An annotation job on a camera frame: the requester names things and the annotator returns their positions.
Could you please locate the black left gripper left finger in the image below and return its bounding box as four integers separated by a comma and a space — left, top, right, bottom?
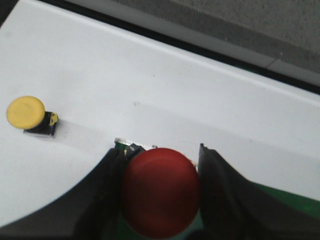
0, 148, 127, 240

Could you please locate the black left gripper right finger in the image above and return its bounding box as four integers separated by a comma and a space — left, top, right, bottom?
192, 142, 320, 240

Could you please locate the red push button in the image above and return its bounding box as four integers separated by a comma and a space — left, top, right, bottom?
121, 148, 200, 240

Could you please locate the green conveyor belt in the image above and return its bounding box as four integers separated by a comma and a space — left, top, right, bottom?
102, 137, 320, 240

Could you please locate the yellow push button far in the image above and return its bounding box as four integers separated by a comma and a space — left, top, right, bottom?
6, 95, 59, 137

